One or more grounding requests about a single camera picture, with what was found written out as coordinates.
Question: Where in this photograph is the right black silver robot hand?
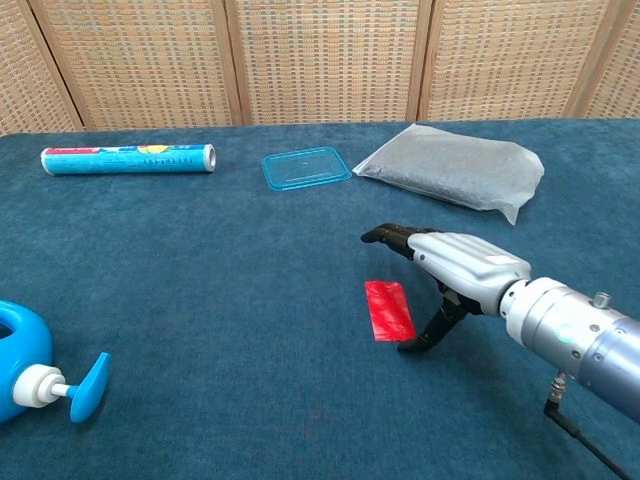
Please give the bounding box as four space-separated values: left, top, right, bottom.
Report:
360 223 532 354

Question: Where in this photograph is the red packet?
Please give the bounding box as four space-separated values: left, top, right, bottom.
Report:
364 280 417 343

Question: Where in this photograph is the clear bag of dark granules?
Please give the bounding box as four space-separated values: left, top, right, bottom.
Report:
352 123 545 226

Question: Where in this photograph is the clear blue plastic lid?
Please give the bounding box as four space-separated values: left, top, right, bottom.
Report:
262 146 352 192

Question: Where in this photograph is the woven bamboo folding screen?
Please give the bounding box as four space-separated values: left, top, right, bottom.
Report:
0 0 640 135

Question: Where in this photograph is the dark teal table cloth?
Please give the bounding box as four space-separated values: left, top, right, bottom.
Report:
0 117 640 480

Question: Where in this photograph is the blue food bag roll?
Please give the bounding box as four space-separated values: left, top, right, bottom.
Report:
39 143 217 176

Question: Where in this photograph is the blue detergent pump bottle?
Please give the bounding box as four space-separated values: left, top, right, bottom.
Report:
0 299 112 425

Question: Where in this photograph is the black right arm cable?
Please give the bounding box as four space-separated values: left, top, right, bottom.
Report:
543 372 636 480

